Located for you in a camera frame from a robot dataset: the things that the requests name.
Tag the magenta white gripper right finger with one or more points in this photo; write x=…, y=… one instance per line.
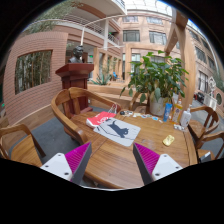
x=153, y=166

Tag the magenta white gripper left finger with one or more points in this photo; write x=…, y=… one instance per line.
x=70, y=166

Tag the yellow computer mouse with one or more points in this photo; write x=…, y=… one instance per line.
x=168, y=140

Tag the grey mouse pad cat print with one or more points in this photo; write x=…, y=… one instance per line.
x=118, y=131

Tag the wooden chair far left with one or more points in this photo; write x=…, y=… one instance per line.
x=26, y=151

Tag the red white book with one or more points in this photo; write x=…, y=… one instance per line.
x=93, y=122

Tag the orange yellow bottle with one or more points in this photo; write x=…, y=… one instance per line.
x=177, y=111

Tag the white pump bottle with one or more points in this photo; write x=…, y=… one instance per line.
x=186, y=116

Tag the wooden chair behind table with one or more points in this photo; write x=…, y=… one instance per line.
x=140, y=103

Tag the black keys on table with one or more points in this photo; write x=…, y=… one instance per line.
x=126, y=113

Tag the white plant pot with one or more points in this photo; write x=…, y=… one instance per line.
x=157, y=107

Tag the wooden chair right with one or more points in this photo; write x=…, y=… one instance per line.
x=202, y=133

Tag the blue tube bottle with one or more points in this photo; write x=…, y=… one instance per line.
x=167, y=111

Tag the wooden armchair near left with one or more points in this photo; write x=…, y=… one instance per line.
x=66, y=106

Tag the green potted plant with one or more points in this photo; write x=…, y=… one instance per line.
x=157, y=79

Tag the dark bronze bust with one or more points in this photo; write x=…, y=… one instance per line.
x=77, y=55

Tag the dark red wooden pedestal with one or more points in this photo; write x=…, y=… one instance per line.
x=76, y=75

